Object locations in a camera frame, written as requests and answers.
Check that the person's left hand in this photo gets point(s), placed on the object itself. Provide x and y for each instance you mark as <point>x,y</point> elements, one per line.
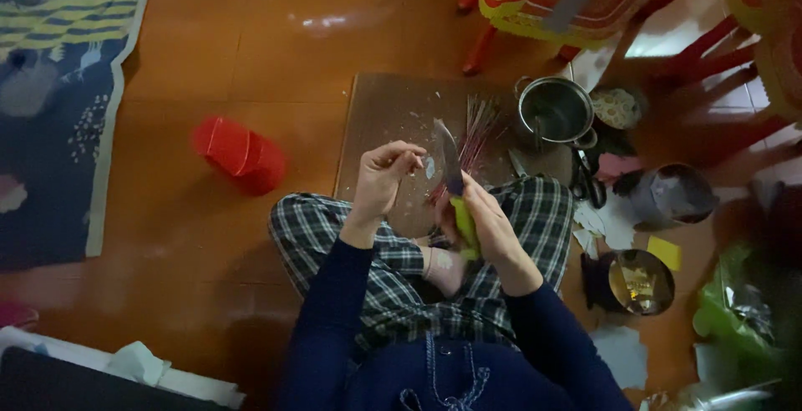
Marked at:
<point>376,185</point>

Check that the person's right hand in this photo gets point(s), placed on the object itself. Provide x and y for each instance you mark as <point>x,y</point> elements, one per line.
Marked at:
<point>495,229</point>

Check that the brown wooden cutting board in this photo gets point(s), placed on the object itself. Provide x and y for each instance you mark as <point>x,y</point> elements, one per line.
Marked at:
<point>388,116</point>

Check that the plaid trousers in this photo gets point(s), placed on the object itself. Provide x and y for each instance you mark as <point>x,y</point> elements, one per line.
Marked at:
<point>388,273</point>

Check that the bundle of thin reddish sticks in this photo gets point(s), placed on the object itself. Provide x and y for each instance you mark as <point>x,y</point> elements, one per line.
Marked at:
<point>479,126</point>

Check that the white paper scraps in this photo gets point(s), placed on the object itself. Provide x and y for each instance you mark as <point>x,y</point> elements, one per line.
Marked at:
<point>611,223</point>

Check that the pink paper piece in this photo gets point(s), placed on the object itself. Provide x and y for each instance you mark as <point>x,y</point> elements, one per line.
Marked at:
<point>617,165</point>

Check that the red plastic stool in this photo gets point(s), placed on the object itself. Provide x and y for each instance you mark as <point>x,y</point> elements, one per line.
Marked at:
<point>241,154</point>

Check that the round tin with gold inside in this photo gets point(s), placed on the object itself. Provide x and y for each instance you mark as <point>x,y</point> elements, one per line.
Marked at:
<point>636,282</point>

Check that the yellow paper square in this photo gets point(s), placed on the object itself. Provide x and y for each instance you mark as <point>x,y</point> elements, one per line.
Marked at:
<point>664,252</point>

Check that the patterned round bowl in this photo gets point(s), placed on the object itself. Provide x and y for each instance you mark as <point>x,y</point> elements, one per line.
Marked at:
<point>617,109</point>

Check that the white paper sheet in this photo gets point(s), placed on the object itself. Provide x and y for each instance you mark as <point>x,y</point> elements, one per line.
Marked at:
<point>620,354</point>
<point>592,63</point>

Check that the grey round container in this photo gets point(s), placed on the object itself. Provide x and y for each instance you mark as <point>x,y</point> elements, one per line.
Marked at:
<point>673,195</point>

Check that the green plastic bag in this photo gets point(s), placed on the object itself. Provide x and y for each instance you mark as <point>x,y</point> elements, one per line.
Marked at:
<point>733,317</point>

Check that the white crumpled tissue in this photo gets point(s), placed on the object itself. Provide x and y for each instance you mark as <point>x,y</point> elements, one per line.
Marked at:
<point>136,361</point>

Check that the blue yellow patterned mat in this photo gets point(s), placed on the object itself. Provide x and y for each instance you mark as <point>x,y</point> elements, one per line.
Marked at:
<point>50,148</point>

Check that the black flat case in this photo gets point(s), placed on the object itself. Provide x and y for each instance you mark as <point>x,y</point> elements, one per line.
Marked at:
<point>75,383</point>

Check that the pink object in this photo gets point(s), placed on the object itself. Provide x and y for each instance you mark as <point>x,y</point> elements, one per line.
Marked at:
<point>15,315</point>

